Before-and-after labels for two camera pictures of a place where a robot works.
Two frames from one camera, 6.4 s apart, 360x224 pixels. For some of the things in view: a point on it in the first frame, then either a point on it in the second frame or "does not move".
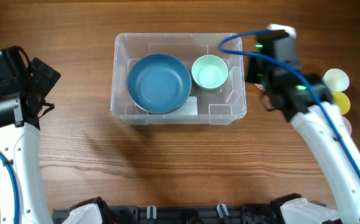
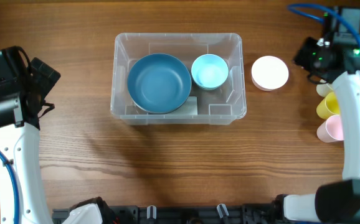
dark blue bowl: (159, 83) does not move
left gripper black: (47, 75) does not move
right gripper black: (249, 73) to (306, 46)
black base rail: (151, 214) does not move
